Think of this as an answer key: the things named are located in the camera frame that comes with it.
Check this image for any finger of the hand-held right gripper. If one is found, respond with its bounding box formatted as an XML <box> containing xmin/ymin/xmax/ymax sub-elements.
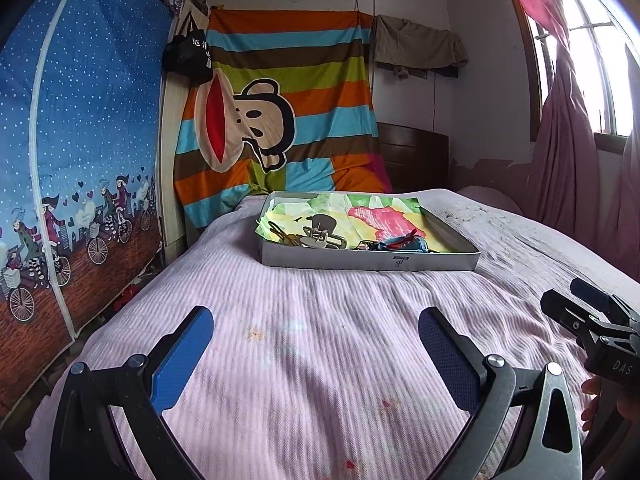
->
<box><xmin>540</xmin><ymin>289</ymin><xmax>608</xmax><ymax>348</ymax></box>
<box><xmin>570</xmin><ymin>277</ymin><xmax>640</xmax><ymax>333</ymax></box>

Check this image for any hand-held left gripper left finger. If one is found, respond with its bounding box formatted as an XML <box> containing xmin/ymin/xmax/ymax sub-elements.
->
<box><xmin>50</xmin><ymin>305</ymin><xmax>216</xmax><ymax>480</ymax></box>

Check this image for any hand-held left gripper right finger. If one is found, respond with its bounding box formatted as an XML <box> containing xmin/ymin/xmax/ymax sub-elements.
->
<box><xmin>417</xmin><ymin>306</ymin><xmax>586</xmax><ymax>480</ymax></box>

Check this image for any grey shallow tray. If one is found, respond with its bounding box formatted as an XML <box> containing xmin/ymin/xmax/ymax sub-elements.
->
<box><xmin>256</xmin><ymin>191</ymin><xmax>482</xmax><ymax>272</ymax></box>

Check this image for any grey hair claw clip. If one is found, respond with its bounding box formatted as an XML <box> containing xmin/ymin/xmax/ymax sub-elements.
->
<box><xmin>299</xmin><ymin>214</ymin><xmax>348</xmax><ymax>251</ymax></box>

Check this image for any person's right hand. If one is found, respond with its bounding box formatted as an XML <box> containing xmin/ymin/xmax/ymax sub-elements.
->
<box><xmin>580</xmin><ymin>375</ymin><xmax>604</xmax><ymax>432</ymax></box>

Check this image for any teal hair accessory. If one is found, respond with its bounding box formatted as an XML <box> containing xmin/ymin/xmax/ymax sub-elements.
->
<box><xmin>372</xmin><ymin>235</ymin><xmax>431</xmax><ymax>254</ymax></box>

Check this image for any pink ribbed bedspread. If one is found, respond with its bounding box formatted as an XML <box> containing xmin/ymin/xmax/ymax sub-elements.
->
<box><xmin>15</xmin><ymin>189</ymin><xmax>640</xmax><ymax>480</ymax></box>

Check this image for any pink pillow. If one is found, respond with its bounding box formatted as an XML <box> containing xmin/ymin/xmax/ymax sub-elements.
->
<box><xmin>457</xmin><ymin>185</ymin><xmax>523</xmax><ymax>217</ymax></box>

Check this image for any pink curtain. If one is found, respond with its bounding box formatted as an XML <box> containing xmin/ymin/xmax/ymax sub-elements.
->
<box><xmin>495</xmin><ymin>0</ymin><xmax>640</xmax><ymax>281</ymax></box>

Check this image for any colourful painted paper sheet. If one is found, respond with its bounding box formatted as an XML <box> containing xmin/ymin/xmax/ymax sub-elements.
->
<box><xmin>255</xmin><ymin>192</ymin><xmax>441</xmax><ymax>253</ymax></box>

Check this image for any magenta cloth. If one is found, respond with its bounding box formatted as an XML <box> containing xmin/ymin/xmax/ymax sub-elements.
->
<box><xmin>370</xmin><ymin>152</ymin><xmax>393</xmax><ymax>193</ymax></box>

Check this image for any dark wooden headboard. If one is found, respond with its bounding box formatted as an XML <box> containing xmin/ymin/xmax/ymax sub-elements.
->
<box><xmin>376</xmin><ymin>121</ymin><xmax>450</xmax><ymax>193</ymax></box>

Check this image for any window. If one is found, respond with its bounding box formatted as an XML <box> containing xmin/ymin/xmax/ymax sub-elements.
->
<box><xmin>530</xmin><ymin>0</ymin><xmax>640</xmax><ymax>141</ymax></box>

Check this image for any blue printed wardrobe cover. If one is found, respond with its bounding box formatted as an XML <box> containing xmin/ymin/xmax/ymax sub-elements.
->
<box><xmin>0</xmin><ymin>0</ymin><xmax>173</xmax><ymax>411</ymax></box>

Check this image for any striped monkey print cloth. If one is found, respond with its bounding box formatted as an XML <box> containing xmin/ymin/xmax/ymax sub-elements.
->
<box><xmin>172</xmin><ymin>7</ymin><xmax>388</xmax><ymax>231</ymax></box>

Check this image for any black hanging bag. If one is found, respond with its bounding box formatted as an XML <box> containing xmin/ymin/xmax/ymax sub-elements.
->
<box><xmin>162</xmin><ymin>12</ymin><xmax>213</xmax><ymax>86</ymax></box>

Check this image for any beige hanging garment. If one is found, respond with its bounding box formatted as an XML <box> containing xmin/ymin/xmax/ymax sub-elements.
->
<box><xmin>372</xmin><ymin>14</ymin><xmax>471</xmax><ymax>81</ymax></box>

